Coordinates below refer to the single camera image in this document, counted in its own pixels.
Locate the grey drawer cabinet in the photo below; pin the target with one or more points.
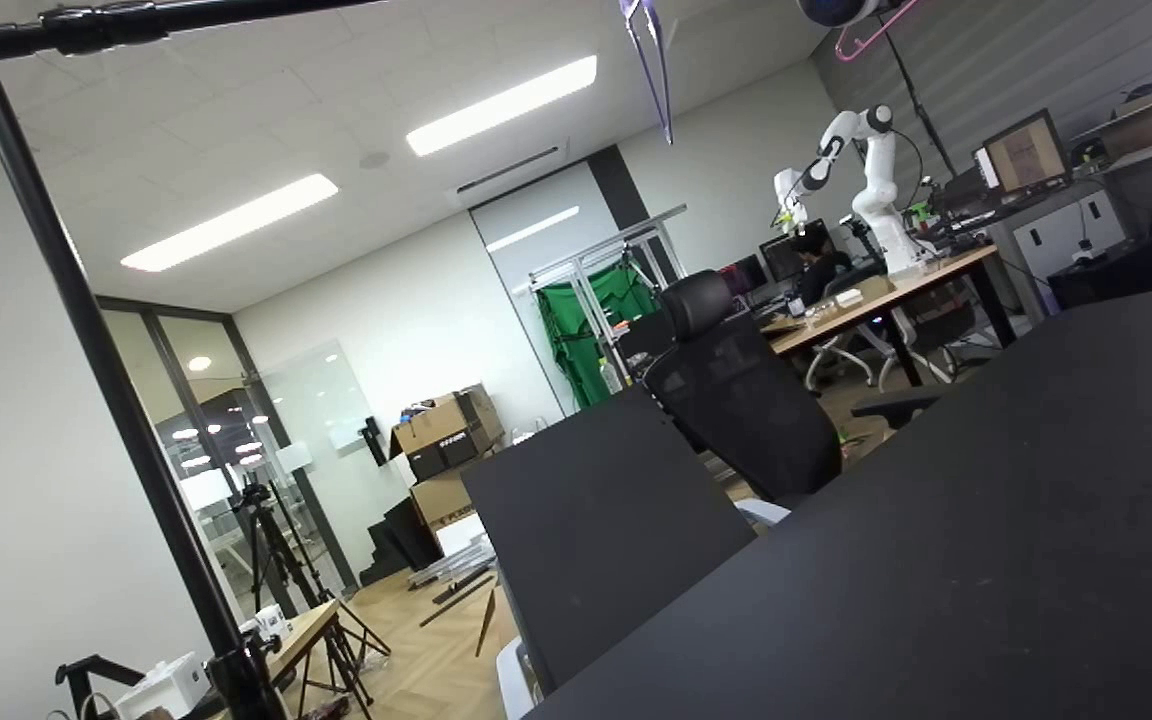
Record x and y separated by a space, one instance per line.
1062 245

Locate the computer monitor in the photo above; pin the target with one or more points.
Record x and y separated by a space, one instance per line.
1027 152

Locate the black flat panel board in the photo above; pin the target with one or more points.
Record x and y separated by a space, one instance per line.
601 535

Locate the large cardboard box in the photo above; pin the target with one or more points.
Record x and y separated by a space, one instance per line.
443 427

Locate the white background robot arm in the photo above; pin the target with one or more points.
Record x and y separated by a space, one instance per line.
881 182

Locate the black vertical stand pole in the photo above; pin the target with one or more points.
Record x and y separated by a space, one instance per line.
98 345

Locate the metal clothes rack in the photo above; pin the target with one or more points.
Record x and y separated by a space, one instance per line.
630 240

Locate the long ceiling light panel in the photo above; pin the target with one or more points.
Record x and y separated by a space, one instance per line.
228 220
501 104

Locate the wooden office desk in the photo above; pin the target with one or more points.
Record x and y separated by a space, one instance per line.
868 303

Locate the white box device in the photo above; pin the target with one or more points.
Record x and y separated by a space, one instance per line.
166 685

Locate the black horizontal hanging rod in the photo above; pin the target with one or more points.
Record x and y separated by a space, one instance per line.
136 23

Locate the black camera tripod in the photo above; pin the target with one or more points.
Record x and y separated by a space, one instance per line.
260 535

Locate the green hanging cloth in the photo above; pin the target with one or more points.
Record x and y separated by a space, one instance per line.
573 343

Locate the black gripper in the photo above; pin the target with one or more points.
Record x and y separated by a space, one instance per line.
832 11

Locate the small cardboard box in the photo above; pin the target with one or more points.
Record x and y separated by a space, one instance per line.
443 500

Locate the black mesh office chair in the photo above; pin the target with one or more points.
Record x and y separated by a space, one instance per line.
740 403

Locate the wooden folding stool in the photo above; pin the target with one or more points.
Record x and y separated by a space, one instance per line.
317 641

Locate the glass whiteboard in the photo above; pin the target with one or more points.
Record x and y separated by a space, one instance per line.
317 403

